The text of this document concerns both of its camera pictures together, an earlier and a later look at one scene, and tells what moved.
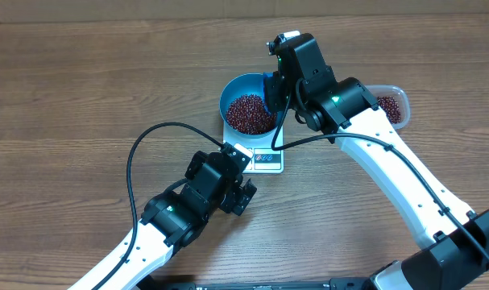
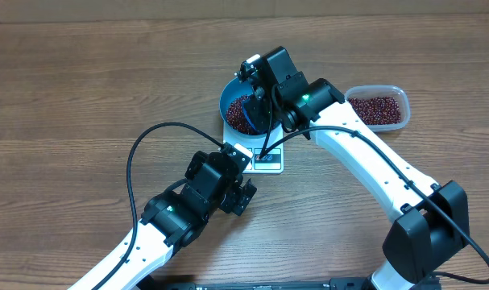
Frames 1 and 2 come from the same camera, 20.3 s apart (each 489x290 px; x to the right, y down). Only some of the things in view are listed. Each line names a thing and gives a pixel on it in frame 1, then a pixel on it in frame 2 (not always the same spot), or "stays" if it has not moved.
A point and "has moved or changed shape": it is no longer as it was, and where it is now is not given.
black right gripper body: x=285 y=95 → x=267 y=113
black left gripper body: x=237 y=200 stays
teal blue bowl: x=247 y=84 stays
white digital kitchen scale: x=264 y=159 stays
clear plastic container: x=394 y=102 stays
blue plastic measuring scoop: x=268 y=90 has moved or changed shape
